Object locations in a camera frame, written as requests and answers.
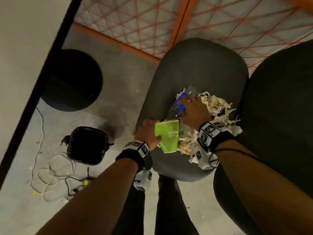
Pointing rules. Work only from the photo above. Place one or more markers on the person's right hand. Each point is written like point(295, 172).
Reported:
point(195, 112)

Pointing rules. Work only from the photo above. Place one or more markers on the person's left forearm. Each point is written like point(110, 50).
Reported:
point(97, 200)

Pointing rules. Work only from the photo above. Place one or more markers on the person's left hand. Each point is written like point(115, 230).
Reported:
point(146, 132)

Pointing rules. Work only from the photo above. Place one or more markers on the white table black pedestal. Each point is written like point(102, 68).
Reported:
point(24, 46)

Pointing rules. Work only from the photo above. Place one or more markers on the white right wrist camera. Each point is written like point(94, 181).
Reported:
point(203, 159)

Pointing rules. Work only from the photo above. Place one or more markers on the person's right forearm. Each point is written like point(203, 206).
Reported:
point(259, 193)

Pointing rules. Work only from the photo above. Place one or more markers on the shredded paper trash pile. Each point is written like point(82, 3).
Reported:
point(220, 105)

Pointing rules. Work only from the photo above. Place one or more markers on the grey upholstered chair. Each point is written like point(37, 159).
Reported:
point(195, 66)

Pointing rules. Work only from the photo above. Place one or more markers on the clear plastic bottle blue label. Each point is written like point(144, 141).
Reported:
point(174, 111)

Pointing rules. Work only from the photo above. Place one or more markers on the black left wristband with markers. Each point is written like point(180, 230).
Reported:
point(132, 154)

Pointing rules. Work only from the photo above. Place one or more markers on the green paper coffee cup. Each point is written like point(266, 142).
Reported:
point(168, 139)

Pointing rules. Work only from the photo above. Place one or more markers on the orange mesh fence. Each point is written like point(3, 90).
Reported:
point(244, 21)

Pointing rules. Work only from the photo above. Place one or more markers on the black trash bin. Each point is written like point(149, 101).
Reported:
point(88, 146)

